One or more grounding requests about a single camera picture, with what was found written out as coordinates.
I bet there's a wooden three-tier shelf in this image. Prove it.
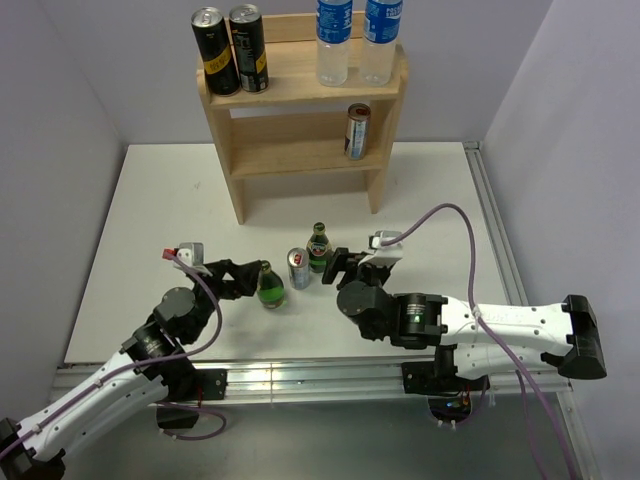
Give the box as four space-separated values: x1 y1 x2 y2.
196 11 409 223

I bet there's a silver blue energy can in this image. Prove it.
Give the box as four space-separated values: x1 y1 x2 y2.
344 103 371 160

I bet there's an aluminium front rail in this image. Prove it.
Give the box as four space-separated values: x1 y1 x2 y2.
48 355 571 405

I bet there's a black yellow can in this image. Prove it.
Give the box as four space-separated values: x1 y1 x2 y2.
191 7 240 96
229 4 269 93

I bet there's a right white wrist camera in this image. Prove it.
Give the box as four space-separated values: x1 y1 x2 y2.
358 230 403 272

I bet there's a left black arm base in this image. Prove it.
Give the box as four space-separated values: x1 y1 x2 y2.
156 358 227 442

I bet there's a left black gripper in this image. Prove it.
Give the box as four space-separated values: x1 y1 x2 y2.
185 259 261 342

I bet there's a right black yellow can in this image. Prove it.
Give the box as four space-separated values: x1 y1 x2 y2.
229 4 269 93

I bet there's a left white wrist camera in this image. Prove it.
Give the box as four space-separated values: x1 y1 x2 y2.
162 242 207 274

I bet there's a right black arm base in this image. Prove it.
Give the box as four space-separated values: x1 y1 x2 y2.
401 361 490 423

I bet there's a green glass bottle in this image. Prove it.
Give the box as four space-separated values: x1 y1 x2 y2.
306 222 333 273
257 260 285 309

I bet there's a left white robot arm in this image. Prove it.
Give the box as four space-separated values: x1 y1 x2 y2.
1 260 261 479

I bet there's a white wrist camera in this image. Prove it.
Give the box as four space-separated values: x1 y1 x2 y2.
358 230 403 272
162 242 207 274

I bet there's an aluminium right rail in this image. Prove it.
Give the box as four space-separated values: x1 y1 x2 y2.
459 141 529 306

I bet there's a rear silver red-tab can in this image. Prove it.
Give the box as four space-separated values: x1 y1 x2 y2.
287 247 310 290

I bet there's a clear water bottle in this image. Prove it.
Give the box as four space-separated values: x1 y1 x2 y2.
359 0 404 86
316 0 353 87

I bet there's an aluminium rail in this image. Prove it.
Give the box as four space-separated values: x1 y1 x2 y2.
459 141 529 306
48 355 571 405

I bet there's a left black yellow can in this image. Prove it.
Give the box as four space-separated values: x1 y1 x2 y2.
191 7 240 96

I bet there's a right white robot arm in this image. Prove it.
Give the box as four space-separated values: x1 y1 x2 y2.
322 248 607 390

